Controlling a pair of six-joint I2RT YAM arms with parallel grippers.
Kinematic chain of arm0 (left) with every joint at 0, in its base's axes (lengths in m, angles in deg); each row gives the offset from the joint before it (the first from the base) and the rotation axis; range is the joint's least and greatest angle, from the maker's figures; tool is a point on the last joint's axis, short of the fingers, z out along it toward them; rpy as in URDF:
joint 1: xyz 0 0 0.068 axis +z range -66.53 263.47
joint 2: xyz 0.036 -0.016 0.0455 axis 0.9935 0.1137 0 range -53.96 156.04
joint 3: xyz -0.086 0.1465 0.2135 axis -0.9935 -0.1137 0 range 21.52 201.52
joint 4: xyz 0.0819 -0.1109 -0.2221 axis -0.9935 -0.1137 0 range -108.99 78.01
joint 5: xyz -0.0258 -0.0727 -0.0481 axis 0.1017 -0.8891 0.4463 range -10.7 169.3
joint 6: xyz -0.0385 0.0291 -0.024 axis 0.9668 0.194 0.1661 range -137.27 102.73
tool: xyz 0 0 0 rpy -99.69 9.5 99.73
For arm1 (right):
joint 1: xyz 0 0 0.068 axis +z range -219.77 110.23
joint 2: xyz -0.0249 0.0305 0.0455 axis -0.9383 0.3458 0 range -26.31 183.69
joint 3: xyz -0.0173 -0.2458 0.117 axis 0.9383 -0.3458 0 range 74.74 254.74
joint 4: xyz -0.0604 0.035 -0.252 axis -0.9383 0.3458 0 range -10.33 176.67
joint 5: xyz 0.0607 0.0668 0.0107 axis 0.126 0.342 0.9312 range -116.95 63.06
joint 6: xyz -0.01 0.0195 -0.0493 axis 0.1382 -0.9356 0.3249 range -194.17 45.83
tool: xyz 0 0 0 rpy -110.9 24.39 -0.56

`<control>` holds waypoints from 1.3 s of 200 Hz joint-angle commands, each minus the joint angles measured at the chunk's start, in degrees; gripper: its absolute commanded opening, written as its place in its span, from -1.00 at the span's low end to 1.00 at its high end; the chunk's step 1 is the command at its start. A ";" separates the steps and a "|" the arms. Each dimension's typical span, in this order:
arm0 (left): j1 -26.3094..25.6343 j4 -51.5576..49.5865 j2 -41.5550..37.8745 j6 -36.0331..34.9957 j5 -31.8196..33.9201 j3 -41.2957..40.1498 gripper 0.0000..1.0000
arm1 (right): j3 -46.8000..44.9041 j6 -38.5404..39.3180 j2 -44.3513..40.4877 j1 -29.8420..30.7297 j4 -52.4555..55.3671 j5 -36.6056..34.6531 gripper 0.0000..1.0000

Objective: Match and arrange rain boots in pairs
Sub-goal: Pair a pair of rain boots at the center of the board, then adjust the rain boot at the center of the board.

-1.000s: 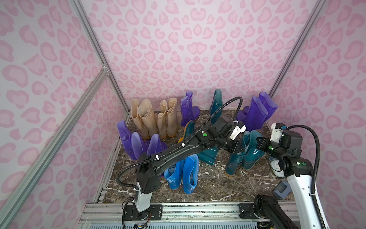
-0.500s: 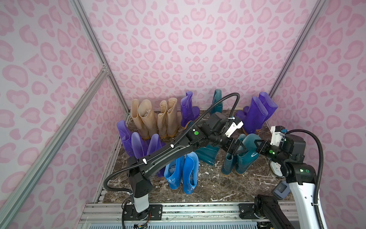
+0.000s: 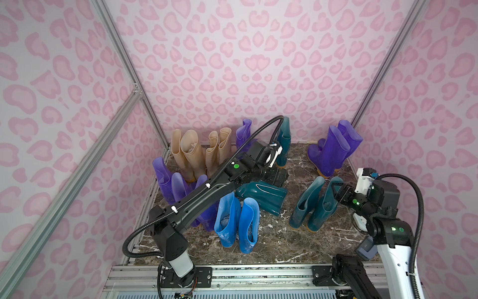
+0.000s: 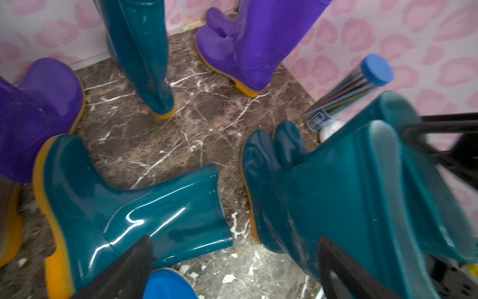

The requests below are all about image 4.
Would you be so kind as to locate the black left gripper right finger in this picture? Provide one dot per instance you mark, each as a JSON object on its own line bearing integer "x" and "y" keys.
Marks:
{"x": 357, "y": 281}

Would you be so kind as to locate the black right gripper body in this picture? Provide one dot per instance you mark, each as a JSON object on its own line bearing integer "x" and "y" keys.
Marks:
{"x": 448, "y": 140}

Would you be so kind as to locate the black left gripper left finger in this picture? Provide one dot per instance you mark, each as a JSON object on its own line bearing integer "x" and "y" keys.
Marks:
{"x": 126, "y": 278}

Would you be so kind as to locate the blue rain boot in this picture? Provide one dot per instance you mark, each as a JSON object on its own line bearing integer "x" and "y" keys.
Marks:
{"x": 168, "y": 284}

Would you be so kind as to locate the dark green rain boot front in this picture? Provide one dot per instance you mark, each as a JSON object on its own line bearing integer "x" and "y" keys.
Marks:
{"x": 94, "y": 223}

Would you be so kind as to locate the purple rain boot lying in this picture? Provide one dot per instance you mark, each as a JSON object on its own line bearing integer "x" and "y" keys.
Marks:
{"x": 48, "y": 101}

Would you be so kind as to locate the blue capped clear bottle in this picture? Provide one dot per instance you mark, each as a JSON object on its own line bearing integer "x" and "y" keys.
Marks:
{"x": 371, "y": 73}

